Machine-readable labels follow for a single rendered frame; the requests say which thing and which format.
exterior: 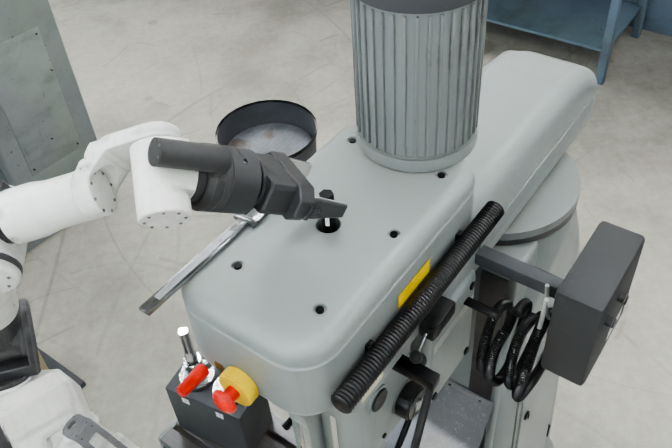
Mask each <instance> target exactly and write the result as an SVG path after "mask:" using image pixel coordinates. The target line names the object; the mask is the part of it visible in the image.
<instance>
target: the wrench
mask: <svg viewBox="0 0 672 448"><path fill-rule="evenodd" d="M247 213H248V212H247ZM247 213H245V214H235V215H234V216H233V218H234V219H235V221H234V222H233V223H232V224H231V225H230V226H229V227H228V228H227V229H225V230H224V231H223V232H222V233H221V234H220V235H219V236H218V237H217V238H215V239H214V240H213V241H212V242H211V243H210V244H209V245H208V246H206V247H205V248H204V249H203V250H202V251H201V252H200V253H199V254H198V255H196V256H195V257H194V258H193V259H192V260H191V261H190V262H189V263H188V264H186V265H185V266H184V267H183V268H182V269H181V270H180V271H179V272H178V273H176V274H175V275H174V276H173V277H172V278H171V279H170V280H169V281H168V282H166V283H165V284H164V285H163V286H162V287H161V288H160V289H159V290H158V291H156V292H155V293H154V294H153V295H152V296H151V297H150V298H149V299H148V300H146V301H145V302H144V303H143V304H142V305H141V306H140V307H139V310H140V311H141V312H143V313H144V314H146V315H148V316H150V315H151V314H152V313H154V312H155V311H156V310H157V309H158V308H159V307H160V306H161V305H162V304H163V303H164V302H166V301H167V300H168V299H169V298H170V297H171V296H172V295H173V294H174V293H175V292H176V291H178V290H179V289H180V288H181V287H182V286H183V285H184V284H185V283H186V282H187V281H188V280H189V279H191V278H192V277H193V276H194V275H195V274H196V273H197V272H198V271H199V270H200V269H201V268H203V267H204V266H205V265H206V264H207V263H208V262H209V261H210V260H211V259H212V258H213V257H215V256H216V255H217V254H218V253H219V252H220V251H221V250H222V249H223V248H224V247H225V246H226V245H228V244H229V243H230V242H231V241H232V240H233V239H234V238H235V237H236V236H237V235H238V234H240V233H241V232H242V231H243V230H244V229H245V228H246V227H247V225H248V226H250V227H252V228H254V227H255V226H256V225H257V224H259V223H260V222H261V221H262V220H263V219H264V218H265V217H266V216H267V215H269V214H260V213H258V214H257V215H255V216H254V217H253V219H252V218H250V217H248V216H246V214H247Z"/></svg>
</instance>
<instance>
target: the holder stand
mask: <svg viewBox="0 0 672 448"><path fill-rule="evenodd" d="M221 373H222V371H220V370H219V369H217V368H216V367H215V366H212V367H211V368H210V369H209V375H208V376H207V377H206V378H205V379H204V380H203V381H202V382H201V383H200V384H199V385H198V386H197V387H196V388H195V389H193V390H192V391H191V392H190V393H189V394H188V395H187V396H186V397H181V396H179V395H178V393H177V392H176V391H177V389H176V388H177V387H178V386H179V385H180V384H181V382H182V381H183V380H184V379H185V378H186V377H187V374H186V371H185V368H184V365H183V364H182V365H181V367H180V368H179V370H178V371H177V372H176V374H175V375H174V376H173V378H172V379H171V380H170V382H169V383H168V384H167V386H166V388H165V389H166V391H167V394H168V397H169V399H170V402H171V404H172V407H173V410H174V412H175V415H176V417H177V420H178V423H179V425H180V427H181V428H184V429H186V430H188V431H190V432H193V433H195V434H197V435H200V436H202V437H204V438H206V439H209V440H211V441H213V442H215V443H218V444H220V445H222V446H224V447H227V448H256V447H257V445H258V444H259V442H260V440H261V439H262V437H263V435H264V434H265V432H266V430H267V429H268V427H269V425H270V424H271V422H272V415H271V411H270V406H269V402H268V400H267V399H266V398H264V397H262V396H261V395H259V396H258V397H257V398H256V399H255V401H254V402H253V403H252V404H251V405H250V406H244V405H241V404H239V403H237V402H236V401H235V402H234V403H235V404H236V407H237V410H236V411H235V412H234V413H232V414H228V413H224V412H222V411H221V410H219V409H218V408H217V407H216V405H215V404H214V401H213V398H212V396H213V392H214V391H215V390H221V391H224V389H223V388H222V386H221V385H220V382H219V376H220V375H221Z"/></svg>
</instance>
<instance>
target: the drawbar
mask: <svg viewBox="0 0 672 448"><path fill-rule="evenodd" d="M319 197H322V198H326V199H330V200H334V194H333V192H332V190H329V189H323V190H322V191H321V192H320V193H319ZM321 221H322V231H323V233H333V232H335V231H337V228H336V218H329V224H330V226H326V224H325V218H322V219H321Z"/></svg>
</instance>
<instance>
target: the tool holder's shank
mask: <svg viewBox="0 0 672 448"><path fill-rule="evenodd" d="M178 335H179V338H180V341H181V344H182V347H183V350H184V356H185V360H186V361H187V362H189V363H193V362H195V361H196V359H197V357H198V355H197V353H196V351H195V349H194V347H193V344H192V341H191V338H190V335H189V332H188V329H187V328H186V327H184V328H183V327H181V328H179V329H178Z"/></svg>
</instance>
